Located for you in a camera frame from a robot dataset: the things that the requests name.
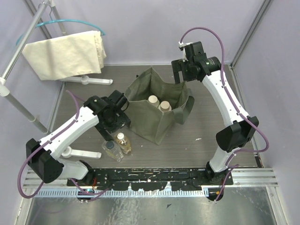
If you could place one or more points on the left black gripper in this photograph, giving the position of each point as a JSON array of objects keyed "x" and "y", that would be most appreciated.
[{"x": 115, "y": 125}]

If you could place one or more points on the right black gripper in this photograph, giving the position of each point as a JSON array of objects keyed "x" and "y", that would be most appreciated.
[{"x": 178, "y": 65}]

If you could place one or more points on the amber bottle with white cap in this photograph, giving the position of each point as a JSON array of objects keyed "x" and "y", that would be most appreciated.
[{"x": 124, "y": 143}]

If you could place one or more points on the green bottle with beige cap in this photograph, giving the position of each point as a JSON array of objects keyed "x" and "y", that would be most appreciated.
[{"x": 154, "y": 101}]

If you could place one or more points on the cream bottle with beige cap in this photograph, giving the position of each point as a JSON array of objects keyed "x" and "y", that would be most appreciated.
[{"x": 165, "y": 106}]

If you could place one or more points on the olive green canvas bag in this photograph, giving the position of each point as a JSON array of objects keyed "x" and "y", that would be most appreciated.
[{"x": 147, "y": 120}]

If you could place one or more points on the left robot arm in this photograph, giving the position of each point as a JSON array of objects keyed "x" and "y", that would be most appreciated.
[{"x": 44, "y": 156}]

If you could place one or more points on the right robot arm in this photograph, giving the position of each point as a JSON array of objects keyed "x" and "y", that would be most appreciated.
[{"x": 239, "y": 126}]

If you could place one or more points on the cream canvas cloth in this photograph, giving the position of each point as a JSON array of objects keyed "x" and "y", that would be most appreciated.
[{"x": 62, "y": 57}]

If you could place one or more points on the clear bottle with dark cap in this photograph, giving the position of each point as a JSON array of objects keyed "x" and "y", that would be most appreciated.
[{"x": 113, "y": 150}]

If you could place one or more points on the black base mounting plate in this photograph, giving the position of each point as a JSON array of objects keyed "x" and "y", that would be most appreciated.
[{"x": 150, "y": 179}]

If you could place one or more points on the teal clothes hanger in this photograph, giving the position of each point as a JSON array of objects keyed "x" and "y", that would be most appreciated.
[{"x": 71, "y": 21}]

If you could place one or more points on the white metal clothes rack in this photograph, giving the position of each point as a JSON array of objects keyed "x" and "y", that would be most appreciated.
[{"x": 41, "y": 98}]

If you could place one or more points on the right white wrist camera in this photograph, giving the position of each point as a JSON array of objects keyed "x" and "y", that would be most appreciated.
[{"x": 182, "y": 48}]

